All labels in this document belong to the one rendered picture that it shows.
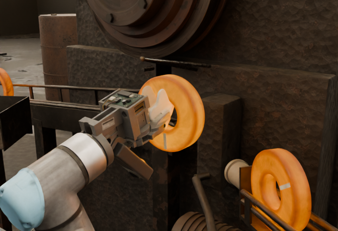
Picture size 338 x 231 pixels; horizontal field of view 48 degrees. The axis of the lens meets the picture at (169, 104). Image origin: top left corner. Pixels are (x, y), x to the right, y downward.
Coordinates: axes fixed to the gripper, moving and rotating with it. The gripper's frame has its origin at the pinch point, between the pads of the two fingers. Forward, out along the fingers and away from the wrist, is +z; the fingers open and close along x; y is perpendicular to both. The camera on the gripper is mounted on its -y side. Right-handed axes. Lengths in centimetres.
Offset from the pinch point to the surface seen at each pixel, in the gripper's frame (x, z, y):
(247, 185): -14.8, 2.6, -17.2
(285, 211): -25.4, -3.4, -13.8
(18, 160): 176, 37, -103
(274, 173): -21.8, 0.4, -9.6
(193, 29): 9.1, 23.5, 6.3
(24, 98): 69, 5, -16
